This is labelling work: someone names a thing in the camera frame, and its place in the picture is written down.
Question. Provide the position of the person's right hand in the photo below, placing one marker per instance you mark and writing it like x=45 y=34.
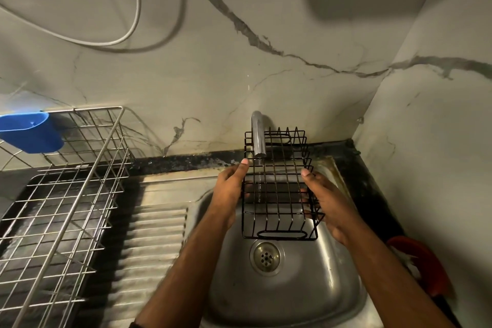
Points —
x=332 y=204

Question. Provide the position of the person's left hand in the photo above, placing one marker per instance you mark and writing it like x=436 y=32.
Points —
x=226 y=191

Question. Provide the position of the person's left thumb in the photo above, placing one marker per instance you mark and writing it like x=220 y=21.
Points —
x=239 y=170

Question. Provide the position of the person's right thumb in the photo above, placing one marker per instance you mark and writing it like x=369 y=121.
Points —
x=312 y=181

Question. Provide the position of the person's right forearm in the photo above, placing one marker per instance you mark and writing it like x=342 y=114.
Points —
x=396 y=277

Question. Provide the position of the person's left forearm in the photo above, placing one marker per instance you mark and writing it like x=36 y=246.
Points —
x=180 y=266

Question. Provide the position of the chrome sink faucet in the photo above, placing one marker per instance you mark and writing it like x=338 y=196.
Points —
x=258 y=135

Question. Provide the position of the sink drain strainer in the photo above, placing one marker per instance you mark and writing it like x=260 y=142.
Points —
x=266 y=257

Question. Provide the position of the stainless steel sink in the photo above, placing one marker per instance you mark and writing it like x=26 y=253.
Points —
x=269 y=262

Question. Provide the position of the red plastic container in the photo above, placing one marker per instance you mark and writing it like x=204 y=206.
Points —
x=422 y=262

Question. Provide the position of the blue plastic cutlery holder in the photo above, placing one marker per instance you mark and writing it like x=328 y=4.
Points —
x=32 y=131

